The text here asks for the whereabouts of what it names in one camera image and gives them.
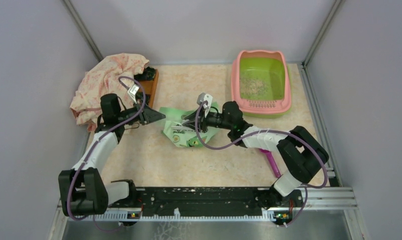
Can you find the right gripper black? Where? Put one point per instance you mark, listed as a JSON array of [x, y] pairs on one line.
[[203, 122]]

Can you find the dark patterned rolled fabric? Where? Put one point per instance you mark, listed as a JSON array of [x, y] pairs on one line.
[[148, 74]]

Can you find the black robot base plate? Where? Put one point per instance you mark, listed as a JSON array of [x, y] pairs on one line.
[[208, 201]]

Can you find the magenta plastic litter scoop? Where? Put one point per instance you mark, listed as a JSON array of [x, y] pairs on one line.
[[272, 162]]

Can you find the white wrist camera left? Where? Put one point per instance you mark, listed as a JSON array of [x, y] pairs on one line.
[[132, 91]]

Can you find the green cat litter bag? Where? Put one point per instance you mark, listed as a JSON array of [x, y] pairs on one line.
[[174, 116]]

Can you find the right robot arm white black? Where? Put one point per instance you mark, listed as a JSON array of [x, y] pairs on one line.
[[302, 153]]

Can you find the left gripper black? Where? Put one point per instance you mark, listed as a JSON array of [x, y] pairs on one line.
[[150, 115]]

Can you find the white slotted cable duct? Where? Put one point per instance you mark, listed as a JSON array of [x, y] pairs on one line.
[[125, 216]]

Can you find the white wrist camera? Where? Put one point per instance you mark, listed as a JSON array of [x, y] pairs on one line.
[[205, 101], [132, 91]]

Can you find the pink and green litter box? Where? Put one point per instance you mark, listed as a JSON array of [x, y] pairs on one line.
[[260, 83]]

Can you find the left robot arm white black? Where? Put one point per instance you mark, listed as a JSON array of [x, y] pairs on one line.
[[82, 190]]

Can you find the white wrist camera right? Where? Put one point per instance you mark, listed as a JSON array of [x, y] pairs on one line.
[[205, 101]]

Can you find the pink patterned crumpled cloth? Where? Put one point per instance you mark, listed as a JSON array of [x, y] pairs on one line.
[[101, 80]]

